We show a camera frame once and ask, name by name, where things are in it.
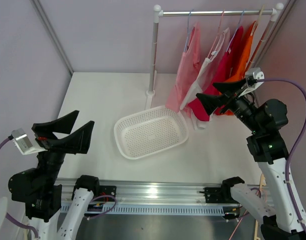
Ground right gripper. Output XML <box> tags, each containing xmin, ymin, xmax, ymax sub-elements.
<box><xmin>196</xmin><ymin>78</ymin><xmax>263</xmax><ymax>135</ymax></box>

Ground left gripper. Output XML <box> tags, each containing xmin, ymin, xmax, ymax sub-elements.
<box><xmin>32</xmin><ymin>109</ymin><xmax>94</xmax><ymax>186</ymax></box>

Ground magenta t shirt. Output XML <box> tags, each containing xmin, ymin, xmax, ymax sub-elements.
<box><xmin>186</xmin><ymin>26</ymin><xmax>244</xmax><ymax>128</ymax></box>

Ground orange t shirt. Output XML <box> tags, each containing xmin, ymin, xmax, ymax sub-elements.
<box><xmin>214</xmin><ymin>20</ymin><xmax>258</xmax><ymax>117</ymax></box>

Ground white t shirt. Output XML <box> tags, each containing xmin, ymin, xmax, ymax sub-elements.
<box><xmin>180</xmin><ymin>28</ymin><xmax>231</xmax><ymax>130</ymax></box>

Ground light pink t shirt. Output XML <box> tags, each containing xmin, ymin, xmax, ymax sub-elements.
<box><xmin>165</xmin><ymin>21</ymin><xmax>202</xmax><ymax>113</ymax></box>

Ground light blue wire hanger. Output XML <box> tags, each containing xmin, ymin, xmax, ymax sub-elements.
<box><xmin>183</xmin><ymin>8</ymin><xmax>194</xmax><ymax>53</ymax></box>

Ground pink wire hanger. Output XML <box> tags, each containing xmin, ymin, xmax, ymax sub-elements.
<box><xmin>216</xmin><ymin>9</ymin><xmax>225</xmax><ymax>38</ymax></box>

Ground lavender blue wire hanger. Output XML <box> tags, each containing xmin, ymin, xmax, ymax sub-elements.
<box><xmin>230</xmin><ymin>9</ymin><xmax>246</xmax><ymax>44</ymax></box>

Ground beige wooden hanger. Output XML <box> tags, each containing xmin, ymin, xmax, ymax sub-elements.
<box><xmin>247</xmin><ymin>4</ymin><xmax>266</xmax><ymax>68</ymax></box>

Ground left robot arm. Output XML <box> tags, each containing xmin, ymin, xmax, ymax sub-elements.
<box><xmin>8</xmin><ymin>110</ymin><xmax>101</xmax><ymax>240</ymax></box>

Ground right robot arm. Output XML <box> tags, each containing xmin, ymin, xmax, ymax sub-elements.
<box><xmin>196</xmin><ymin>77</ymin><xmax>306</xmax><ymax>240</ymax></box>

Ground beige hanger pile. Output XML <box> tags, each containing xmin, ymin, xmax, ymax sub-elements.
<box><xmin>253</xmin><ymin>174</ymin><xmax>269</xmax><ymax>240</ymax></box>

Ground white perforated plastic basket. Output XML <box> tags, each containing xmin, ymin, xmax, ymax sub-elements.
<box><xmin>113</xmin><ymin>105</ymin><xmax>189</xmax><ymax>160</ymax></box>

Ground white and silver clothes rack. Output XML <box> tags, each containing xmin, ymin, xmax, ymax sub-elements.
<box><xmin>145</xmin><ymin>3</ymin><xmax>285</xmax><ymax>110</ymax></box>

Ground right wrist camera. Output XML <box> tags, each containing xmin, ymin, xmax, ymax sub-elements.
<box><xmin>239</xmin><ymin>67</ymin><xmax>265</xmax><ymax>97</ymax></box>

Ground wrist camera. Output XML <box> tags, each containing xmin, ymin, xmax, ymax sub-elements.
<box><xmin>239</xmin><ymin>67</ymin><xmax>265</xmax><ymax>97</ymax></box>
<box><xmin>11</xmin><ymin>128</ymin><xmax>45</xmax><ymax>155</ymax></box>

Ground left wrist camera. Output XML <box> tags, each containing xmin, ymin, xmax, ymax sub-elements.
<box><xmin>11</xmin><ymin>128</ymin><xmax>45</xmax><ymax>155</ymax></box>

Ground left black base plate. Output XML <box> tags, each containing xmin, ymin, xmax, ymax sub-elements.
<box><xmin>94</xmin><ymin>185</ymin><xmax>117</xmax><ymax>202</ymax></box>

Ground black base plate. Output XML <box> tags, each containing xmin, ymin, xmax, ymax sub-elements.
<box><xmin>199</xmin><ymin>187</ymin><xmax>226</xmax><ymax>204</ymax></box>
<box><xmin>94</xmin><ymin>185</ymin><xmax>117</xmax><ymax>202</ymax></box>

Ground white slotted cable duct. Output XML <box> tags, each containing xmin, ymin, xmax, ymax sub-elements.
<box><xmin>60</xmin><ymin>205</ymin><xmax>240</xmax><ymax>216</ymax></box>

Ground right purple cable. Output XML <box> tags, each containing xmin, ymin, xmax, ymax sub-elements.
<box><xmin>255</xmin><ymin>77</ymin><xmax>306</xmax><ymax>235</ymax></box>

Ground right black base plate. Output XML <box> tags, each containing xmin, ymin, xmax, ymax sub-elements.
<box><xmin>199</xmin><ymin>187</ymin><xmax>226</xmax><ymax>204</ymax></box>

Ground aluminium frame post right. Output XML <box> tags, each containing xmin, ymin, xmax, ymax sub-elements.
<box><xmin>247</xmin><ymin>0</ymin><xmax>297</xmax><ymax>69</ymax></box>

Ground aluminium frame post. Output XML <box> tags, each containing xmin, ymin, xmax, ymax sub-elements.
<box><xmin>30</xmin><ymin>0</ymin><xmax>74</xmax><ymax>77</ymax></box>
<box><xmin>247</xmin><ymin>0</ymin><xmax>297</xmax><ymax>69</ymax></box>

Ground aluminium frame post left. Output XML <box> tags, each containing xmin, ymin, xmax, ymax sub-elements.
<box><xmin>30</xmin><ymin>0</ymin><xmax>74</xmax><ymax>77</ymax></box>

